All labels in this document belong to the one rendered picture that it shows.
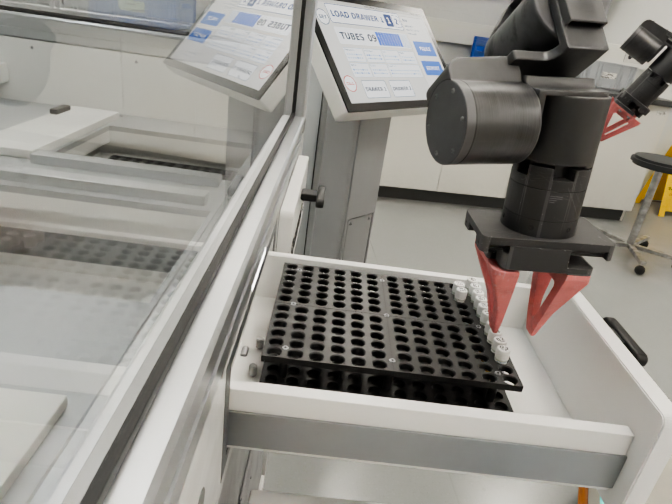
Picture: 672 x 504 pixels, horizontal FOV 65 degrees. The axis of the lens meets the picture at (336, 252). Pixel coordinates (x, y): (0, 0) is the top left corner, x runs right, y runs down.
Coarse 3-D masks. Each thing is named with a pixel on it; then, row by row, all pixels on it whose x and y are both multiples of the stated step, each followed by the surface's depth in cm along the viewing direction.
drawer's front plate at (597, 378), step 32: (576, 320) 53; (544, 352) 59; (576, 352) 52; (608, 352) 46; (576, 384) 51; (608, 384) 46; (640, 384) 42; (576, 416) 50; (608, 416) 45; (640, 416) 41; (640, 448) 41; (640, 480) 41
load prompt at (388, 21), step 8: (328, 8) 123; (336, 8) 126; (344, 8) 128; (352, 8) 130; (360, 8) 133; (336, 16) 125; (344, 16) 127; (352, 16) 129; (360, 16) 132; (368, 16) 134; (376, 16) 137; (384, 16) 139; (392, 16) 142; (352, 24) 128; (360, 24) 130; (368, 24) 133; (376, 24) 135; (384, 24) 138; (392, 24) 141; (400, 24) 144
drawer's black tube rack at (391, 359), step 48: (288, 288) 54; (336, 288) 55; (384, 288) 57; (432, 288) 58; (288, 336) 46; (336, 336) 47; (384, 336) 48; (432, 336) 49; (480, 336) 50; (288, 384) 46; (336, 384) 46; (384, 384) 46; (432, 384) 47; (480, 384) 44
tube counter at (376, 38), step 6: (366, 30) 131; (372, 36) 132; (378, 36) 134; (384, 36) 136; (390, 36) 138; (396, 36) 140; (402, 36) 142; (372, 42) 132; (378, 42) 133; (384, 42) 135; (390, 42) 137; (396, 42) 139; (402, 42) 141; (408, 42) 143
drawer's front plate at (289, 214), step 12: (300, 156) 90; (300, 168) 84; (300, 180) 78; (288, 192) 73; (300, 192) 77; (288, 204) 68; (300, 204) 82; (288, 216) 66; (288, 228) 66; (288, 240) 67; (288, 252) 68
